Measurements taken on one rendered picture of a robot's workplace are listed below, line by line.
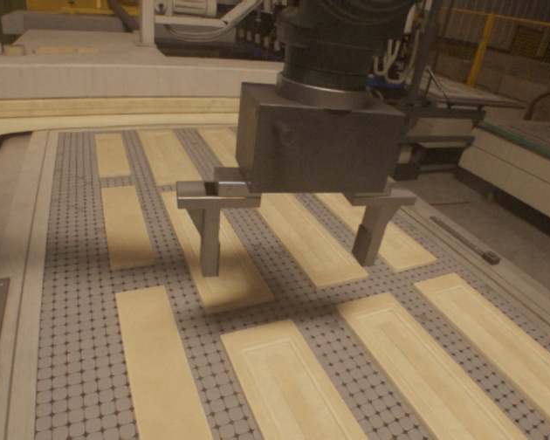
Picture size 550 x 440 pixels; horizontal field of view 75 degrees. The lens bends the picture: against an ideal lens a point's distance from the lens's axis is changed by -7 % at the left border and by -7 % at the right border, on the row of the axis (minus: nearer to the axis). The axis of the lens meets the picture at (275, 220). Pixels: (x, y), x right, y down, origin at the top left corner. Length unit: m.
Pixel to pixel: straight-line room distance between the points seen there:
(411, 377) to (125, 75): 2.01
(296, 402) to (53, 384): 0.50
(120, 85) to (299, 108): 1.89
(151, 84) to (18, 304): 1.56
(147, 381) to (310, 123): 0.61
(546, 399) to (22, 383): 1.18
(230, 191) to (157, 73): 1.81
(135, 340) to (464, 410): 0.75
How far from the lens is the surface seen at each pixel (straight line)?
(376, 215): 0.72
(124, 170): 1.72
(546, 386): 1.18
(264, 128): 0.52
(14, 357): 1.01
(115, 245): 1.24
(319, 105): 0.53
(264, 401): 0.85
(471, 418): 0.98
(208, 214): 0.61
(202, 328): 0.99
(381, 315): 1.11
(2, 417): 0.92
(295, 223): 1.39
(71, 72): 2.33
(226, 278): 1.10
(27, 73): 2.35
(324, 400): 0.88
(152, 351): 0.92
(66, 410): 0.90
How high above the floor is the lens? 1.60
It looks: 30 degrees down
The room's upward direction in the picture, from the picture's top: 9 degrees clockwise
